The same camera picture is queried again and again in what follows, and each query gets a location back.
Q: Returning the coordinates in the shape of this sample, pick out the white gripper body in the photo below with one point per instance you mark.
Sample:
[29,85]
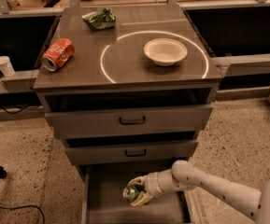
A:
[151,183]

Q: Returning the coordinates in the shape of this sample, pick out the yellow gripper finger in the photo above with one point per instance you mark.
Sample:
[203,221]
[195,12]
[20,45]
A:
[140,199]
[138,181]

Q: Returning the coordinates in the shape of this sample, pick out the crushed green soda can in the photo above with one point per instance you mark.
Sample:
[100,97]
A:
[131,193]

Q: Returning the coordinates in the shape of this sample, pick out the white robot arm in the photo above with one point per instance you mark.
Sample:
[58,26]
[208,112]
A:
[182,175]

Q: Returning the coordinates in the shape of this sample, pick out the middle grey drawer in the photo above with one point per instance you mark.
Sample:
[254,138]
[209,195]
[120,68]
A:
[131,152]

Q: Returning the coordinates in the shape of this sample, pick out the grey drawer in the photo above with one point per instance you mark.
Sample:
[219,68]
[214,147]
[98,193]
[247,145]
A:
[131,152]
[132,121]
[105,204]

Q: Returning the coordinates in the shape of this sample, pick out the bottom grey drawer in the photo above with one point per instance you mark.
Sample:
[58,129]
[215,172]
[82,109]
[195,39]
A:
[105,204]

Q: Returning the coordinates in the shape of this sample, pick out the top grey drawer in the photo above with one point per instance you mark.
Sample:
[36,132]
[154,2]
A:
[132,121]

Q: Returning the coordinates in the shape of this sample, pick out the grey drawer cabinet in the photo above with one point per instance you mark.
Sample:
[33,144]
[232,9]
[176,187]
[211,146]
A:
[109,70]

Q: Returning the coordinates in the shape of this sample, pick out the crushed red soda can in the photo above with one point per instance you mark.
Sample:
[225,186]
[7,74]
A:
[57,54]

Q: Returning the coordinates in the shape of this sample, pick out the white paper bowl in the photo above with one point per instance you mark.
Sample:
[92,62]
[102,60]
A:
[165,51]

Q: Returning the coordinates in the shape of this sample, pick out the crumpled green chip bag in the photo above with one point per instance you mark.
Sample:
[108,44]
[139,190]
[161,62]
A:
[101,19]

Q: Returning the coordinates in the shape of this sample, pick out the white paper cup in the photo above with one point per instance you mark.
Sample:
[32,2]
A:
[6,67]

